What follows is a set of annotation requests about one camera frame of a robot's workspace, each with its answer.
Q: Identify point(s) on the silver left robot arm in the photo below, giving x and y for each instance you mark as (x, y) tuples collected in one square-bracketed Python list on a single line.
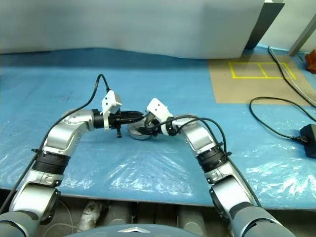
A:
[(64, 133)]

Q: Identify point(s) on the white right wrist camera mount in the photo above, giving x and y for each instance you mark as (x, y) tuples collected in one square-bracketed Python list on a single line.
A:
[(156, 106)]

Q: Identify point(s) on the brown cardboard sheet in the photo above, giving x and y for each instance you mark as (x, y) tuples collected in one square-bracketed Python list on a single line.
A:
[(234, 91)]

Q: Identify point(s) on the black power adapter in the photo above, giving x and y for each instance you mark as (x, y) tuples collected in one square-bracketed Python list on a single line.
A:
[(309, 140)]

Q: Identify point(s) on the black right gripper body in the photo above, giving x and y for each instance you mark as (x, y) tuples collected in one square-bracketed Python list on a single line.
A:
[(152, 124)]

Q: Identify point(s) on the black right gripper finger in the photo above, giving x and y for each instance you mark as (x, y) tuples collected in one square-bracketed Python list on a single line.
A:
[(148, 132), (143, 123)]

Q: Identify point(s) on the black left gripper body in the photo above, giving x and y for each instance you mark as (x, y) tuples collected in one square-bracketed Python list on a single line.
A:
[(114, 121)]

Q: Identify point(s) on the blue plastic table sheet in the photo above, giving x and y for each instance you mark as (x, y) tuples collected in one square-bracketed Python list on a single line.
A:
[(160, 86)]

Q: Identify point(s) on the yellow tape rectangle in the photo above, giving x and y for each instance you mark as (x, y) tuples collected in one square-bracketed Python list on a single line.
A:
[(232, 70)]

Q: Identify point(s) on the dark grey panel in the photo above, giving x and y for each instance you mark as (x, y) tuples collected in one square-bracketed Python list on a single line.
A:
[(264, 24)]

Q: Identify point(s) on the small metal bowl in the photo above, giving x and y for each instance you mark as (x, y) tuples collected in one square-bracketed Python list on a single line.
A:
[(138, 135)]

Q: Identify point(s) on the aluminium profile post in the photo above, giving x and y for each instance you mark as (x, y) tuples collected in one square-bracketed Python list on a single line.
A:
[(302, 37)]

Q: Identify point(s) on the grey robot torso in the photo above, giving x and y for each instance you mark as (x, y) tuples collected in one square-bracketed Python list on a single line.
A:
[(148, 230)]

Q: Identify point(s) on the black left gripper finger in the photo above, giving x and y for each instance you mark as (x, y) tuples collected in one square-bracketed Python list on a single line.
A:
[(132, 114), (130, 120)]

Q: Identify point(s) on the orange brown object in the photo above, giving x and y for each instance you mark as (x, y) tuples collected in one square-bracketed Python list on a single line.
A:
[(311, 61)]

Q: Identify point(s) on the grey rounded shape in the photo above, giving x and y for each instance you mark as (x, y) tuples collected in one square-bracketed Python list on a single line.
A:
[(121, 212), (191, 217)]

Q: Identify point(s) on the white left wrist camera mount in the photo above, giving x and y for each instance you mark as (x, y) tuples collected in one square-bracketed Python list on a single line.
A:
[(109, 98)]

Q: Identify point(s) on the white backdrop board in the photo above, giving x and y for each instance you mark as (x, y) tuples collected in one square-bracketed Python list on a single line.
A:
[(123, 24)]

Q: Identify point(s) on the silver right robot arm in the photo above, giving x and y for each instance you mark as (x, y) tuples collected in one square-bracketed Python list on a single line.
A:
[(197, 135)]

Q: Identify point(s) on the white crumpled cloth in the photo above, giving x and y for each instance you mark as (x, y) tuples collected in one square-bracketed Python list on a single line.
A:
[(89, 214)]

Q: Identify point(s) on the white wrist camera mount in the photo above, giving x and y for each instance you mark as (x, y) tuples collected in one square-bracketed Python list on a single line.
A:
[(156, 106), (109, 98)]

